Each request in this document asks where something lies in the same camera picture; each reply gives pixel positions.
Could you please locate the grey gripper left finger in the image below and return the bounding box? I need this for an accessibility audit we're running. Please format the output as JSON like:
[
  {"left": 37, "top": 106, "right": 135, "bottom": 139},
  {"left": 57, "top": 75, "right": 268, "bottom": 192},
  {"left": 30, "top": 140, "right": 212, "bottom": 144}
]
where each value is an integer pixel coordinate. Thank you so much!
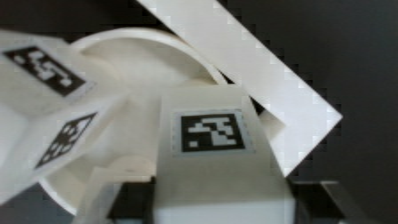
[{"left": 69, "top": 166, "right": 156, "bottom": 224}]

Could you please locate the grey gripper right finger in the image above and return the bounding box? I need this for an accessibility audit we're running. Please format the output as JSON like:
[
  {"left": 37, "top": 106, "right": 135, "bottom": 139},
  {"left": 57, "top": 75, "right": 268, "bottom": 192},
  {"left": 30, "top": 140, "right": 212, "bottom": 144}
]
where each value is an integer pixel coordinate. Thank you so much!
[{"left": 290, "top": 181, "right": 368, "bottom": 224}]

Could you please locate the white stool leg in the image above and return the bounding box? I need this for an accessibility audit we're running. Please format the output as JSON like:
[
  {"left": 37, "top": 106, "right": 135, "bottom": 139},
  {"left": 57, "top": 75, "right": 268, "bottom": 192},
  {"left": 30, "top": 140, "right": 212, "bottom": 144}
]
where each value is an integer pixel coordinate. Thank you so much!
[
  {"left": 155, "top": 82, "right": 295, "bottom": 224},
  {"left": 0, "top": 96, "right": 126, "bottom": 205},
  {"left": 0, "top": 29, "right": 96, "bottom": 117}
]

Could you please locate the white U-shaped fence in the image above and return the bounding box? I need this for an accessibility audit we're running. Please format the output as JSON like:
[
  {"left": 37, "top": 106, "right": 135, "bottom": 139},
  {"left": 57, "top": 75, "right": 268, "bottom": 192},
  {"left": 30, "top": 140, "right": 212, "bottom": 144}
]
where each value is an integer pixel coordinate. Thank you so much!
[{"left": 137, "top": 0, "right": 343, "bottom": 173}]

